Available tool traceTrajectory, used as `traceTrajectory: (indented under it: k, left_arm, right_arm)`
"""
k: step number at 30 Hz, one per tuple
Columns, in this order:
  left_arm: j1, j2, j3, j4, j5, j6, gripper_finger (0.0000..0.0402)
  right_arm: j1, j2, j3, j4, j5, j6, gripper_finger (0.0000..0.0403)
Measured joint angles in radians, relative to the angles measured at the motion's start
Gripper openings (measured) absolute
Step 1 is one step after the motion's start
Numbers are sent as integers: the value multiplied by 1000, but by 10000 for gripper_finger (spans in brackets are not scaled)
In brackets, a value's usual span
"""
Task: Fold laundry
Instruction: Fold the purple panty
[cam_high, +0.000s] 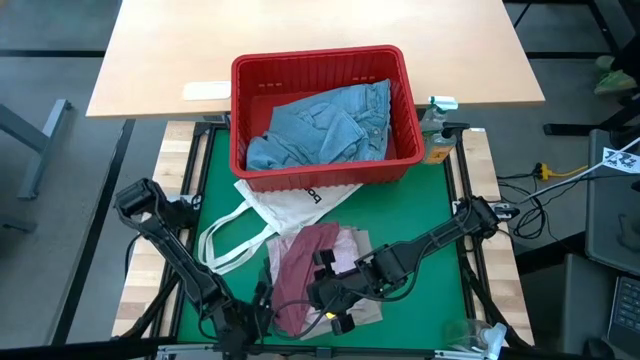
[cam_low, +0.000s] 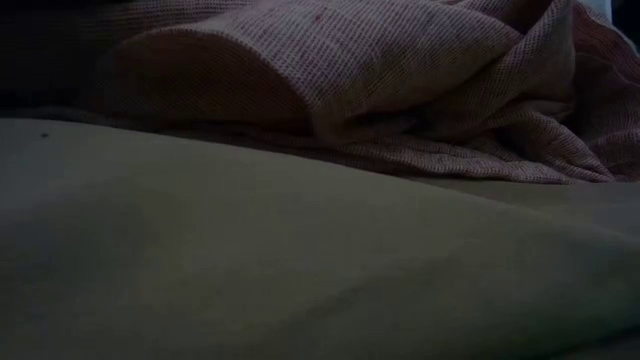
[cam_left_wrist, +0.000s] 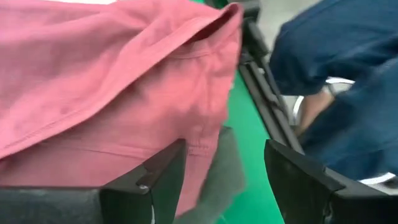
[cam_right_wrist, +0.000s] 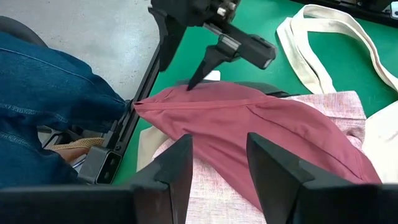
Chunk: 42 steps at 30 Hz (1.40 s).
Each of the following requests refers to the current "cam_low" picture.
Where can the beige shirt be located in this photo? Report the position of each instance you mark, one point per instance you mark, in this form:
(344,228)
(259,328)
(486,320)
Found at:
(250,250)

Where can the pink garment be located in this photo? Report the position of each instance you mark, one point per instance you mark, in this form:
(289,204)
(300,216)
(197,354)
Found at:
(375,60)

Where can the white ceiling panel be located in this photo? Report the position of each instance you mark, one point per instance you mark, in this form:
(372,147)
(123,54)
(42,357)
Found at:
(597,5)

